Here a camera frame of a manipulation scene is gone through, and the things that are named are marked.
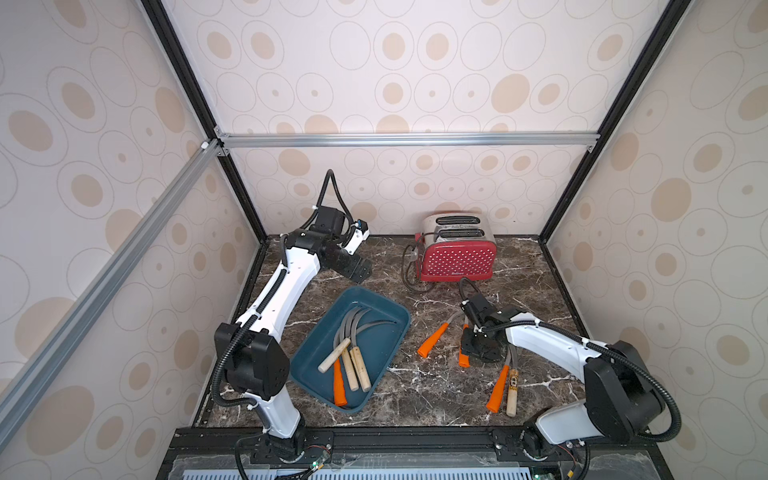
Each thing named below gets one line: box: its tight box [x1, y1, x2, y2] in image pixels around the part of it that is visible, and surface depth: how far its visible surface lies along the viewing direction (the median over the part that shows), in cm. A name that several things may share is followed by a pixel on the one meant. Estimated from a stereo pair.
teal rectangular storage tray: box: [289, 286, 411, 414], surface depth 91 cm
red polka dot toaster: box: [415, 212, 498, 282], surface depth 100 cm
